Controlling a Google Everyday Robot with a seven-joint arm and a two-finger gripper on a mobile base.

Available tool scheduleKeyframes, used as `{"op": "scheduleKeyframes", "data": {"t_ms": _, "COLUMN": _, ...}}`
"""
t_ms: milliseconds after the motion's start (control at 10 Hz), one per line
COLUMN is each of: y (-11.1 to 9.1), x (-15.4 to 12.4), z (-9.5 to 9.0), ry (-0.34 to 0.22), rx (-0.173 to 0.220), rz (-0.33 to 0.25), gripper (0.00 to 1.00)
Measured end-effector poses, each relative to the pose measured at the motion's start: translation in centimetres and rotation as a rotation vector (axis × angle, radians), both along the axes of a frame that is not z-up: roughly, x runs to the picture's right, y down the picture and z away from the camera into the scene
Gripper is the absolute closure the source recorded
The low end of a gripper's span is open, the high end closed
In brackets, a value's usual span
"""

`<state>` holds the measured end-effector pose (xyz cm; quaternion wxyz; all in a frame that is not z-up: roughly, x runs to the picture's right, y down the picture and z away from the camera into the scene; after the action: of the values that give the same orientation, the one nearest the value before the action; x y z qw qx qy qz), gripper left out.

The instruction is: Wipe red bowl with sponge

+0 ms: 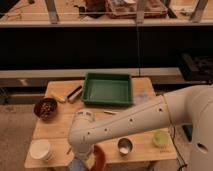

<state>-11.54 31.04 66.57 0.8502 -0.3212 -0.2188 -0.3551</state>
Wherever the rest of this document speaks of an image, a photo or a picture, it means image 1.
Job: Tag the green plastic tray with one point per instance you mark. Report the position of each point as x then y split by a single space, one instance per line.
107 89

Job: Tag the black and wood brush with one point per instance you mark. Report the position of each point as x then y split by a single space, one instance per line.
74 94

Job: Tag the dark bowl with nuts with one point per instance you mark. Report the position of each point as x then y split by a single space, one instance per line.
45 108

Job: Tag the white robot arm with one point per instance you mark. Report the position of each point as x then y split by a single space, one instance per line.
156 113

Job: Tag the thin wooden stick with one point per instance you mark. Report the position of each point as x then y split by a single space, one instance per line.
110 112

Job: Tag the red bowl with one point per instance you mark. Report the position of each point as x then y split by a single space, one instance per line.
100 159

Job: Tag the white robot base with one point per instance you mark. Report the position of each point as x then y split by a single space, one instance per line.
194 105

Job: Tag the blue yellow sponge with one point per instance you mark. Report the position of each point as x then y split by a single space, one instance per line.
78 165

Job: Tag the white ribbed bowl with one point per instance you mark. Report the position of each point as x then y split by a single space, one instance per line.
41 150

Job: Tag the small metal cup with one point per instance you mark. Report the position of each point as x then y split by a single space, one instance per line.
125 146

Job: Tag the yellow corn cob toy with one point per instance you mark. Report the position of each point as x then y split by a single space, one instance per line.
58 98

